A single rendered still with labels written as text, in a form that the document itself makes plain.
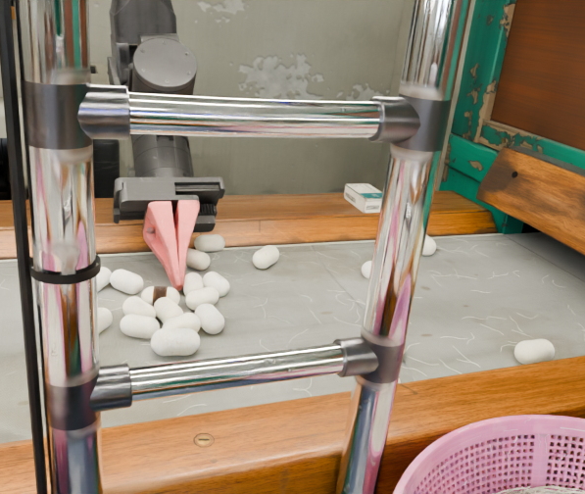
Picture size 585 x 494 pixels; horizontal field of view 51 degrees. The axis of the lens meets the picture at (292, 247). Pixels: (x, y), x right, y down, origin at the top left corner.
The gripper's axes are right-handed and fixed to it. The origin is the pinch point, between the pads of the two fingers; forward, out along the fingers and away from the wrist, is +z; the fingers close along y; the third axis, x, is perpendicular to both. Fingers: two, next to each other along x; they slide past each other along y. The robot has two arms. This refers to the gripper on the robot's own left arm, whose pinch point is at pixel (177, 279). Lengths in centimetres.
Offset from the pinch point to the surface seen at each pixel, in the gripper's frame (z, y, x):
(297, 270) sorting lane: -1.7, 13.2, 3.4
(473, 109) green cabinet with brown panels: -25, 45, 4
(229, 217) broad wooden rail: -10.8, 8.2, 7.9
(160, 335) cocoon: 7.4, -3.1, -7.0
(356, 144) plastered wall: -128, 117, 156
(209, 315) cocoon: 5.5, 1.2, -5.2
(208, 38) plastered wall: -156, 47, 126
